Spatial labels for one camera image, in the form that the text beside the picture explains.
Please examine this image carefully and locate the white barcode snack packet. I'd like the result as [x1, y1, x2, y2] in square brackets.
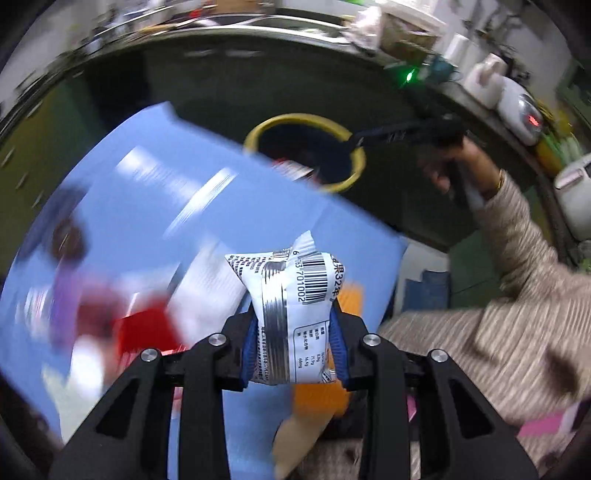
[225, 231, 350, 386]

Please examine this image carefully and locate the teal cup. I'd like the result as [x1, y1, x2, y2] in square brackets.
[428, 54, 459, 83]

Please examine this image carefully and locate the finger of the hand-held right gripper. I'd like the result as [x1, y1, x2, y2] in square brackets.
[348, 117, 439, 151]

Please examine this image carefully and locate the pink wrapper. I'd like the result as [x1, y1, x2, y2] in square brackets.
[516, 404, 580, 437]

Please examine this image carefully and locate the blue table sheet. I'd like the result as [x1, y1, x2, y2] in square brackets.
[0, 102, 409, 480]

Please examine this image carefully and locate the steel kitchen counter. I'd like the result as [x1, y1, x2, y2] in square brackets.
[0, 11, 573, 268]

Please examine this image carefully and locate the purple snack packet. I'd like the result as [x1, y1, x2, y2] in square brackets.
[48, 265, 86, 344]

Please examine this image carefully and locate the yellow rimmed waste bin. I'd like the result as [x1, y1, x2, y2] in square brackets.
[243, 113, 367, 195]

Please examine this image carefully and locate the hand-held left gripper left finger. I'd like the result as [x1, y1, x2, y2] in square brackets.
[48, 313, 260, 480]

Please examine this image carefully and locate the blue cloth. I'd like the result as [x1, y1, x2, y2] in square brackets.
[405, 269, 450, 320]

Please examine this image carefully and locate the dark round snack item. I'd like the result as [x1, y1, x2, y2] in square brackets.
[50, 216, 89, 260]

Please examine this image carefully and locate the beige paper wrapper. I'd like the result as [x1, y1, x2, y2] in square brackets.
[271, 406, 334, 477]

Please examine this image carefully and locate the person's right hand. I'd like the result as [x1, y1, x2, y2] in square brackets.
[418, 138, 503, 195]

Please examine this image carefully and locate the white paper roll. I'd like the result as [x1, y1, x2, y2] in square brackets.
[442, 31, 472, 66]

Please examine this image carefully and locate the red snack packet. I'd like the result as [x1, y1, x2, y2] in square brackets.
[113, 307, 183, 358]

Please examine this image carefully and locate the white rice cooker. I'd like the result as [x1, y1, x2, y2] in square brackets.
[495, 75, 546, 146]

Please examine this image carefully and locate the red and white wrapper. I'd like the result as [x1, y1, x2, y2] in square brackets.
[271, 158, 320, 186]

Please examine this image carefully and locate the cardboard box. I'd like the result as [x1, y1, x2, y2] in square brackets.
[379, 13, 440, 62]

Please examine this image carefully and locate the white printed wrapper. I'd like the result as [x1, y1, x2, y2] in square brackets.
[173, 247, 252, 349]

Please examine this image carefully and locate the white jug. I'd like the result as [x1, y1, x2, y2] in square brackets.
[463, 52, 509, 108]

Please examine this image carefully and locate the white kitchen appliance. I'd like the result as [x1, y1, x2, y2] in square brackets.
[553, 154, 591, 241]

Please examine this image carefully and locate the dark green kitchen cabinet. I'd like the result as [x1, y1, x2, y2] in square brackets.
[81, 44, 555, 259]

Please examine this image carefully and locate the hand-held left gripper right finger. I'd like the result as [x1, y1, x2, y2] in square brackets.
[329, 300, 539, 480]

